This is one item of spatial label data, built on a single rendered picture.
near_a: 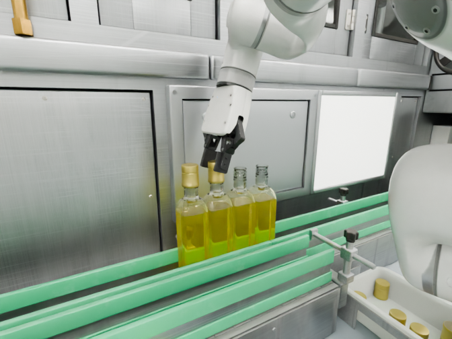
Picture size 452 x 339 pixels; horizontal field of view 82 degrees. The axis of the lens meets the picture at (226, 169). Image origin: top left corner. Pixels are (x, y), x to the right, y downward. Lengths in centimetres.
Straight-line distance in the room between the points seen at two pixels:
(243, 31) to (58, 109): 39
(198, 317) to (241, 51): 48
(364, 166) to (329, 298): 60
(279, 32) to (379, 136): 76
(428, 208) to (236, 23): 37
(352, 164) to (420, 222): 79
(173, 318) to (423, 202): 37
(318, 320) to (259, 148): 44
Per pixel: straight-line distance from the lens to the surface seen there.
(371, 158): 116
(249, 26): 49
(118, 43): 64
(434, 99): 145
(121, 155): 65
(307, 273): 62
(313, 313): 67
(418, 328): 77
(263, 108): 75
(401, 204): 29
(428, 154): 30
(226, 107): 51
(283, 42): 50
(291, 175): 85
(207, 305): 49
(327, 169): 96
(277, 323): 60
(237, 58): 54
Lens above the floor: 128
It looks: 14 degrees down
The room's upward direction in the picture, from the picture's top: straight up
